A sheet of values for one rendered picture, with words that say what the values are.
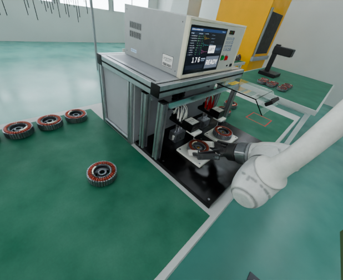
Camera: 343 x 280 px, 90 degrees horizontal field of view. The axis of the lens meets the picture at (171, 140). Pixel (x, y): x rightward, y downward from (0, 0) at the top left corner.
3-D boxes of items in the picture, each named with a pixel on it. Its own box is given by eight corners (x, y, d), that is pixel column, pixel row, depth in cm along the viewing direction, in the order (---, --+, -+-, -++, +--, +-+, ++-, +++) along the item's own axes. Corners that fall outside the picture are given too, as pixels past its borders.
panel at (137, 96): (207, 110, 128) (220, 69, 110) (134, 141, 87) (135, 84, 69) (205, 110, 129) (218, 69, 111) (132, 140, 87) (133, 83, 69)
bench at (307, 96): (306, 123, 332) (334, 85, 287) (278, 164, 216) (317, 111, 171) (253, 100, 387) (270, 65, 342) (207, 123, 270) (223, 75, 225)
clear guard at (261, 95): (277, 104, 94) (283, 94, 90) (261, 115, 79) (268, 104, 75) (226, 84, 110) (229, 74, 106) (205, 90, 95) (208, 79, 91)
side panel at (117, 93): (135, 143, 90) (137, 81, 71) (130, 144, 88) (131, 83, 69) (107, 119, 104) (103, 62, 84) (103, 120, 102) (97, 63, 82)
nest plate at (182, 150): (216, 155, 89) (217, 153, 88) (199, 168, 79) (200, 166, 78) (194, 140, 96) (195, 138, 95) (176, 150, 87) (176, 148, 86)
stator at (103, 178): (119, 166, 75) (118, 160, 73) (114, 188, 66) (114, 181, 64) (91, 165, 73) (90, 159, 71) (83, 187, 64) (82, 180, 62)
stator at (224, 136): (234, 138, 102) (236, 133, 100) (223, 143, 96) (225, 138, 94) (220, 128, 108) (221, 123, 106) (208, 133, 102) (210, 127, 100)
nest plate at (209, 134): (237, 139, 104) (238, 137, 103) (225, 148, 94) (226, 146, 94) (216, 127, 111) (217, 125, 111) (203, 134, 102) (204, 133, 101)
